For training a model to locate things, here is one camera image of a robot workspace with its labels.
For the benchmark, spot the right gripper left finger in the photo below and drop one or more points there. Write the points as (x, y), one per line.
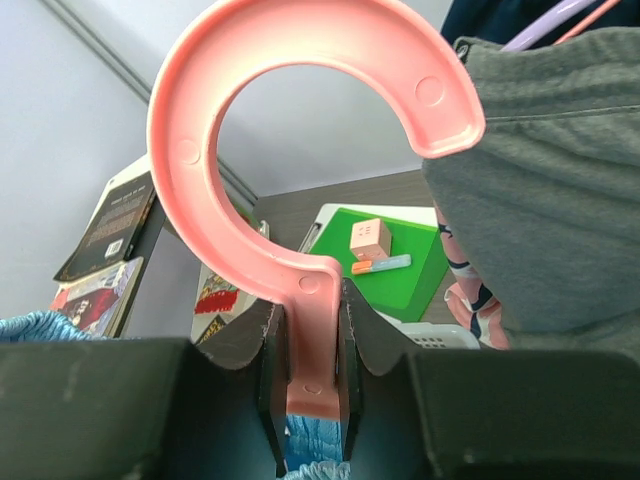
(78, 407)

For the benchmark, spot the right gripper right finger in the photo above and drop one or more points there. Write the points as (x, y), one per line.
(408, 412)

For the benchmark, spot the light blue shorts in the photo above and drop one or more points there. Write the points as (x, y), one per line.
(312, 445)

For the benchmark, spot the pink plastic hanger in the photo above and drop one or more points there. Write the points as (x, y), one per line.
(384, 44)

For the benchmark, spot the pink patterned shorts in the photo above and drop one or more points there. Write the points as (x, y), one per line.
(470, 301)

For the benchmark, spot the grey shorts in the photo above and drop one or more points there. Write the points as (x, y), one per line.
(546, 205)

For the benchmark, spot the navy blue shorts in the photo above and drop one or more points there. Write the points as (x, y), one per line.
(499, 21)

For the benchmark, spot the purple hanger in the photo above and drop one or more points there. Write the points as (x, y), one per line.
(555, 16)

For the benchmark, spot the thin pink hanger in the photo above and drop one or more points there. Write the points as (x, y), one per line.
(588, 20)

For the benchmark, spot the white plastic basket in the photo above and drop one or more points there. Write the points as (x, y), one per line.
(438, 336)

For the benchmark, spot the red pink comic book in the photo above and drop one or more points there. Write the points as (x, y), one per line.
(98, 304)

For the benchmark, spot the blue comic book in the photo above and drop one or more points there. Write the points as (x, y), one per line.
(205, 326)

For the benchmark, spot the red yellow book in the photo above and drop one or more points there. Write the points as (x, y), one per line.
(218, 296)

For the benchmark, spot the green folder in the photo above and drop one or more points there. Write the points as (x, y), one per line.
(403, 294)

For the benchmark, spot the orange blue eraser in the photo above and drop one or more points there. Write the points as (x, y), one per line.
(381, 265)

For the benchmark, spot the black clipboard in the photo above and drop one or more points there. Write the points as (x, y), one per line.
(143, 248)

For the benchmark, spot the dark brown book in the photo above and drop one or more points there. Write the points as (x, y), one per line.
(114, 230)

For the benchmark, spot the pink cube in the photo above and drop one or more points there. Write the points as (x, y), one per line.
(370, 240)

